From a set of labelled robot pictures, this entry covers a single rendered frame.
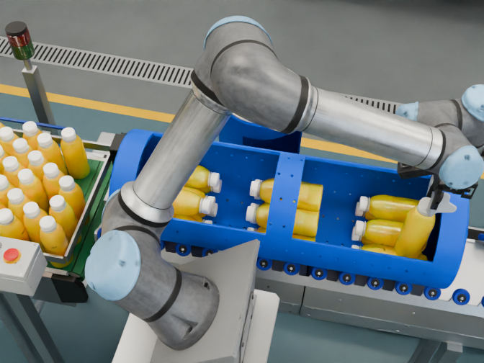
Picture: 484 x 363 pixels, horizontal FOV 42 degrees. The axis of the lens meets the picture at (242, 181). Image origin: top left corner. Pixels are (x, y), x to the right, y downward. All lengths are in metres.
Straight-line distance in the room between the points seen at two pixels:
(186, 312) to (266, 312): 0.29
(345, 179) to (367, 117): 0.73
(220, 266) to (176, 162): 0.25
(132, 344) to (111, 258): 0.32
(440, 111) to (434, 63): 2.66
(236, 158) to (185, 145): 0.63
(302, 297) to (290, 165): 0.42
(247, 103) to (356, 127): 0.18
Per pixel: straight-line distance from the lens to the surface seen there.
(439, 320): 1.82
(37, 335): 2.01
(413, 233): 1.55
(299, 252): 1.56
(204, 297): 1.20
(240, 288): 1.20
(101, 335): 2.72
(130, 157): 1.59
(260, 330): 1.41
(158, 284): 1.15
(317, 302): 1.79
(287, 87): 0.96
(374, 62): 3.80
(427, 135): 1.09
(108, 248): 1.16
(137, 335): 1.42
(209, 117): 1.10
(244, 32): 1.05
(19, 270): 1.62
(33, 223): 1.75
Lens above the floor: 2.43
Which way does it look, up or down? 52 degrees down
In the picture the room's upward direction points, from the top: 2 degrees clockwise
